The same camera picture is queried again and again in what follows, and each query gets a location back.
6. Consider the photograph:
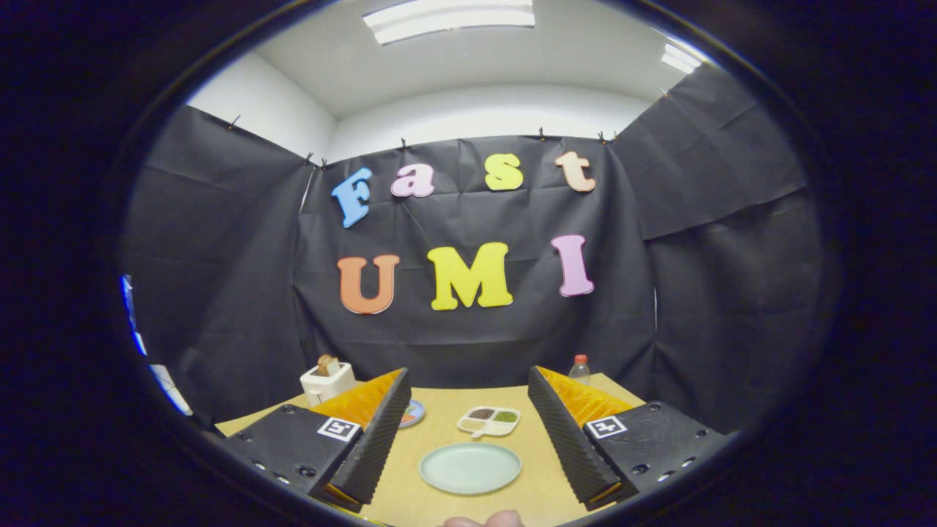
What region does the computer monitor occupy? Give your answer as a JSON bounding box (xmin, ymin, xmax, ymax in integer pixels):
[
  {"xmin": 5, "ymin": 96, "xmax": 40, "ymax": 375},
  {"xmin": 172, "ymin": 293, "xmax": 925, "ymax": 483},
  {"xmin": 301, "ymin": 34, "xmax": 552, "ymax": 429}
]
[{"xmin": 121, "ymin": 274, "xmax": 147, "ymax": 356}]

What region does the black backdrop cloth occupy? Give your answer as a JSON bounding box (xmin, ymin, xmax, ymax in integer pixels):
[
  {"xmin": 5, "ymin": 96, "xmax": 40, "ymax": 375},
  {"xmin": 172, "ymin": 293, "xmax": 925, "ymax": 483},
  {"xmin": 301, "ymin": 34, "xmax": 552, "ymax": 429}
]
[{"xmin": 121, "ymin": 66, "xmax": 828, "ymax": 436}]

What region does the small ceiling light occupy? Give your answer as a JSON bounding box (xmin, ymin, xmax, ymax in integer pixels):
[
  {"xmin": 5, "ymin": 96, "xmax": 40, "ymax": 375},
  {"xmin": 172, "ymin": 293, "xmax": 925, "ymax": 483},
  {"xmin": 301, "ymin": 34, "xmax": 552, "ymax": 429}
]
[{"xmin": 661, "ymin": 42, "xmax": 703, "ymax": 74}]

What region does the long ceiling light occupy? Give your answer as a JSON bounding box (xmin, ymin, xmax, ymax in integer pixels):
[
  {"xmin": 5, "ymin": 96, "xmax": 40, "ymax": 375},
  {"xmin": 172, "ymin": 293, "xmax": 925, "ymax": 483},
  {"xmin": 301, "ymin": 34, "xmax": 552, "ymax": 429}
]
[{"xmin": 362, "ymin": 0, "xmax": 537, "ymax": 46}]

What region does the white divided bean tray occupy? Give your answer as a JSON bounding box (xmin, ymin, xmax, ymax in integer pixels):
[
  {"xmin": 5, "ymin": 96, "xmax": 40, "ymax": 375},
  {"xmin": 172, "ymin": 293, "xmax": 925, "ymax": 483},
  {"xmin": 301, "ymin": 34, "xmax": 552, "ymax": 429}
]
[{"xmin": 457, "ymin": 406, "xmax": 521, "ymax": 440}]

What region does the pale green plate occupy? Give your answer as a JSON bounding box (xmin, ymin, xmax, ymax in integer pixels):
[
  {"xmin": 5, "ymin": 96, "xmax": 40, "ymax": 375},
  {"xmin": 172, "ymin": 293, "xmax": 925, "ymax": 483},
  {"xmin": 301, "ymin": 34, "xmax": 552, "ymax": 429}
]
[{"xmin": 419, "ymin": 442, "xmax": 523, "ymax": 496}]

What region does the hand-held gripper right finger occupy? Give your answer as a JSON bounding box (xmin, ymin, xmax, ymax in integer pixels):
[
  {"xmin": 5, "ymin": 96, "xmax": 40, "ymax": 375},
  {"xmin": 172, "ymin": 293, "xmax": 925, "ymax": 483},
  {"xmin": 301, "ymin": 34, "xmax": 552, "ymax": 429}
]
[{"xmin": 527, "ymin": 366, "xmax": 734, "ymax": 512}]

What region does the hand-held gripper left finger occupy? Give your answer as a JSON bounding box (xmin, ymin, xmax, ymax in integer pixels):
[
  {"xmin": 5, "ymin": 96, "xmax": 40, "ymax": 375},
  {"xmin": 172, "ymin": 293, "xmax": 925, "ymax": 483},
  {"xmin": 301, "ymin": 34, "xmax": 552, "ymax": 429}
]
[{"xmin": 220, "ymin": 367, "xmax": 412, "ymax": 513}]

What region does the cream toaster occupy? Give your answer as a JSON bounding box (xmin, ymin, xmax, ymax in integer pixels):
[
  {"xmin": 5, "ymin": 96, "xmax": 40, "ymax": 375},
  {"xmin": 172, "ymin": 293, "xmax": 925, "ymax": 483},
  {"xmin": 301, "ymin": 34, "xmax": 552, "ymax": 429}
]
[{"xmin": 299, "ymin": 361, "xmax": 357, "ymax": 408}]

